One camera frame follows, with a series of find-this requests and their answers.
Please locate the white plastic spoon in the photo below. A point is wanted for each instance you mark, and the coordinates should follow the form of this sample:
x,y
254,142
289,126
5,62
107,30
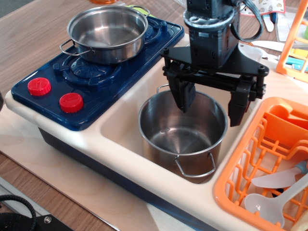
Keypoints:
x,y
271,209

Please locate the white plastic knife on table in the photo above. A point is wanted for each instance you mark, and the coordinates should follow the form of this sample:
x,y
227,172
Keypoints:
x,y
272,45

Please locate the tall steel pot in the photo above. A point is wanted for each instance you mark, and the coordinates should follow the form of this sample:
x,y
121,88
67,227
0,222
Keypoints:
x,y
187,144

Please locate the patterned cloth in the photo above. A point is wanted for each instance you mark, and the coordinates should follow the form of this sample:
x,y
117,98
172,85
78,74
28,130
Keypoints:
x,y
269,6

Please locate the white toy faucet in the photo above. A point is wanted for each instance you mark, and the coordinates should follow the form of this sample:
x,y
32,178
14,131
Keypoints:
x,y
250,52

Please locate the cream toy kitchen sink unit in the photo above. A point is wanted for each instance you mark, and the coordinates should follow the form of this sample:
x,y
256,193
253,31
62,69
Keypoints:
x,y
114,141

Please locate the black bracket with screw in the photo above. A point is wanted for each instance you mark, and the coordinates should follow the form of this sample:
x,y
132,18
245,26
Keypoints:
x,y
50,223

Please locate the white plastic knife blue handle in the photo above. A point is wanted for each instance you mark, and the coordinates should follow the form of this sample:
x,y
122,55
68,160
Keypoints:
x,y
283,179

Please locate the white blue toy utensil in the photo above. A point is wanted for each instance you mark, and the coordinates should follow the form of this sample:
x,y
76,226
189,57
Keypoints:
x,y
268,22

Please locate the green toy vegetable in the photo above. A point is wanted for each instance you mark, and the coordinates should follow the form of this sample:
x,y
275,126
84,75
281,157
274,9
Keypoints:
x,y
140,9

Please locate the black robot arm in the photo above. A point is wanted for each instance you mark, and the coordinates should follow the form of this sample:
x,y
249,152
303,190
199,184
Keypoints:
x,y
209,7

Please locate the red stove knob left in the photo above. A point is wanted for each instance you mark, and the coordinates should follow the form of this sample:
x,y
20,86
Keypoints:
x,y
39,86

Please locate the orange dish drainer rack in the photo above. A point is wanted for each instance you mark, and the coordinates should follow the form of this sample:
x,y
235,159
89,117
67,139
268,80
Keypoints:
x,y
275,140

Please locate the shallow steel pan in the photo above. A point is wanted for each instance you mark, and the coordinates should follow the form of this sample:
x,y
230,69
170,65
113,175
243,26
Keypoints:
x,y
108,34

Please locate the orange upright rack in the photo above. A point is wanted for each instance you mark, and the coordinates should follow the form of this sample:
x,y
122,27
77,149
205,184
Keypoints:
x,y
294,62

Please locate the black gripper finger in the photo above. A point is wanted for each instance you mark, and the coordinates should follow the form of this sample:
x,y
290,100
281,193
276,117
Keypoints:
x,y
183,92
238,104

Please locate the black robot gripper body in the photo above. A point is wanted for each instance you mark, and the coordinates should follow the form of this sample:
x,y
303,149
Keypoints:
x,y
213,57

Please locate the red stove knob right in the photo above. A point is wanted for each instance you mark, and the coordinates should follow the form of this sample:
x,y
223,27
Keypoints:
x,y
71,102

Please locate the blue toy stove top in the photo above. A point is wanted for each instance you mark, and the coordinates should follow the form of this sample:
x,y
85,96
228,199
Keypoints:
x,y
99,85

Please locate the red stove knob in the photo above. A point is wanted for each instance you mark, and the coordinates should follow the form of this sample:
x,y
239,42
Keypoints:
x,y
39,86
71,102

